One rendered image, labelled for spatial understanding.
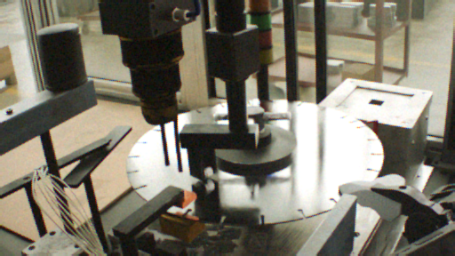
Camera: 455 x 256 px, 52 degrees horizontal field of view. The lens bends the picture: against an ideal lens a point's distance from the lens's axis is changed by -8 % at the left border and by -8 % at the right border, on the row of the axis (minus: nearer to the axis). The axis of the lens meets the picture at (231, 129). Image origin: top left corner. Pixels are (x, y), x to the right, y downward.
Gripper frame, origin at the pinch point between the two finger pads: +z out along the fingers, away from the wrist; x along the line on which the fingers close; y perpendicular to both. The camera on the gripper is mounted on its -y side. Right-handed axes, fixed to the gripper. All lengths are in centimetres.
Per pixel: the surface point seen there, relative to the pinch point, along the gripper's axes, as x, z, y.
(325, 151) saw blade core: 11.2, 5.7, 6.2
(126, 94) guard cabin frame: 42, 88, 20
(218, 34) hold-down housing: 26.8, -2.0, -7.9
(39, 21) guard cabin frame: 76, 104, 7
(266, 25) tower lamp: 33.7, 23.5, 20.9
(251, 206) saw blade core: 9.5, 3.6, -8.3
